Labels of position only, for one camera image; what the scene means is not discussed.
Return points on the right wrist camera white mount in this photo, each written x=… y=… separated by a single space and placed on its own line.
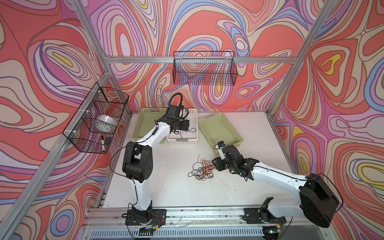
x=220 y=147

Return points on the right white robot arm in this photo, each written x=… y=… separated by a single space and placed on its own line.
x=312 y=198

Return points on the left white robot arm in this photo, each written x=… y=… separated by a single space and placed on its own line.
x=138 y=160

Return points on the left green plastic basket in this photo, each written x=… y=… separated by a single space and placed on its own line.
x=146 y=121

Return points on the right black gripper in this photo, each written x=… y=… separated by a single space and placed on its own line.
x=218 y=164

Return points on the green plastic basket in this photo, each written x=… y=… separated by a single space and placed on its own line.
x=216 y=128
x=146 y=121

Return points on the black wire basket left wall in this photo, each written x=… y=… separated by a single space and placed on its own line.
x=100 y=114

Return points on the white plastic basket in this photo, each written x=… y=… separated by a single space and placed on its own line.
x=189 y=137

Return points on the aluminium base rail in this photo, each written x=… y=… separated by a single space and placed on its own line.
x=177 y=217

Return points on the right green plastic basket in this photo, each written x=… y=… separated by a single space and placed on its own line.
x=216 y=128

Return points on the black wire basket wall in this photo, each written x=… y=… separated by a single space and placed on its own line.
x=100 y=114
x=204 y=68

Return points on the black wire basket back wall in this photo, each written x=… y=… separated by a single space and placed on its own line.
x=204 y=68

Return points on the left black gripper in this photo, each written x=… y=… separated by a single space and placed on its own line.
x=185 y=124

